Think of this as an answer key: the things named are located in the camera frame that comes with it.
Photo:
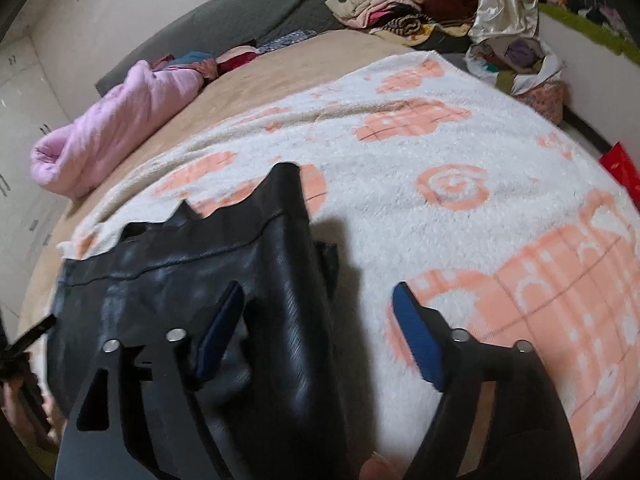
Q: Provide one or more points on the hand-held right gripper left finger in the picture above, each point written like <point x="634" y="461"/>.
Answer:
<point x="220" y="330"/>

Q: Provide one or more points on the bag of clothes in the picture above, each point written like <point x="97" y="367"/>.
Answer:
<point x="525" y="70"/>

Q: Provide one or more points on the beige bed sheet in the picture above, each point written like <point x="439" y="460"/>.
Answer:
<point x="225" y="105"/>

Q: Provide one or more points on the blue patterned cloth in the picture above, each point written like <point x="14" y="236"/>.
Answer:
<point x="287" y="40"/>

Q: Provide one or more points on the black leather jacket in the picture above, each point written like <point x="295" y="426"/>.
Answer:
<point x="280" y="260"/>

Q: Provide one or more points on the dark grey pillow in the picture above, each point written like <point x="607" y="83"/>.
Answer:
<point x="260" y="5"/>

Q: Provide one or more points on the teal and red clothes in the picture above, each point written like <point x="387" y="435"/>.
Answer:
<point x="200" y="60"/>

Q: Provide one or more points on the white and peach fleece blanket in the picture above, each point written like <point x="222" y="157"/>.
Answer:
<point x="400" y="160"/>

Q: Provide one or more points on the pink quilt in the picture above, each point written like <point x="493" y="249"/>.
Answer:
<point x="120" y="120"/>

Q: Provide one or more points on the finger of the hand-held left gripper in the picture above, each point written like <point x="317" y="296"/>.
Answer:
<point x="32" y="334"/>

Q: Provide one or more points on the green cloth strip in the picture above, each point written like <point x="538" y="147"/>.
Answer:
<point x="585" y="27"/>

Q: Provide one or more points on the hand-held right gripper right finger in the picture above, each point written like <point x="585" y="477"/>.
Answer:
<point x="415" y="335"/>

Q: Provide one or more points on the pile of folded clothes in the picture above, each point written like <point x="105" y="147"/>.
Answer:
<point x="400" y="5"/>

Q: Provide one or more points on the white wardrobe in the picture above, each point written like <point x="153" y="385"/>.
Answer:
<point x="25" y="160"/>

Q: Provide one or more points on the red bag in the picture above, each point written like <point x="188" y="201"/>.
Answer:
<point x="622" y="165"/>

